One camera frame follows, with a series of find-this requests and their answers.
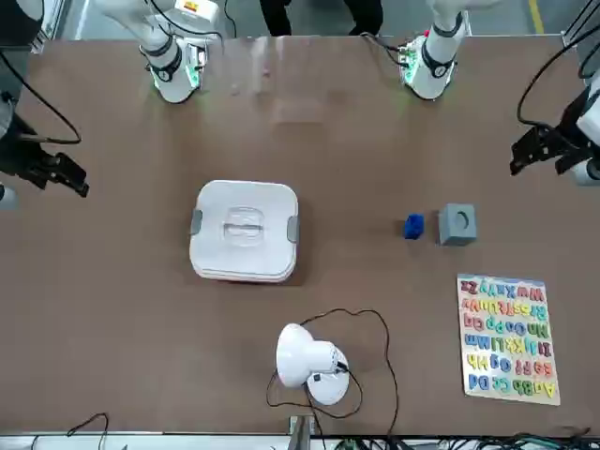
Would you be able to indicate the blue toy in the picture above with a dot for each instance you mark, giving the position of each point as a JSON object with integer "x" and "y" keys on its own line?
{"x": 414, "y": 227}

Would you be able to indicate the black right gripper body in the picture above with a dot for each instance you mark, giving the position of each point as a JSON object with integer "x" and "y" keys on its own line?
{"x": 23, "y": 157}

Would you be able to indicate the pink plastic bin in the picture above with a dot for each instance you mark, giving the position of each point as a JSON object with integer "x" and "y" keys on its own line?
{"x": 244, "y": 280}

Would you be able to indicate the white bin lid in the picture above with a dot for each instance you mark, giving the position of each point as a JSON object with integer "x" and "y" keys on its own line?
{"x": 244, "y": 225}

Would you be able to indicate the white control box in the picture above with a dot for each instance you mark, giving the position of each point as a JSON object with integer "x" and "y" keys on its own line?
{"x": 197, "y": 9}

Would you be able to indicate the aluminium frame profile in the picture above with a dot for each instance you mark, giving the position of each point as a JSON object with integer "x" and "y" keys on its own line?
{"x": 569, "y": 38}

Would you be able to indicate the white desk lamp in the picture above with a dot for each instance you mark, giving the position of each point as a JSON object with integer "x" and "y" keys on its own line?
{"x": 295, "y": 356}

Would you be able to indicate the colourful alphabet puzzle board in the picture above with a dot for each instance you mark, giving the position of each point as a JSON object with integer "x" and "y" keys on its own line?
{"x": 508, "y": 340}

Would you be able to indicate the grey block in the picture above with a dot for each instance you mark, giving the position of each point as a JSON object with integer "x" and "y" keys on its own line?
{"x": 457, "y": 225}

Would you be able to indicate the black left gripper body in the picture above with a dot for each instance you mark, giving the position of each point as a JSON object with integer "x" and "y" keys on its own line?
{"x": 573, "y": 136}

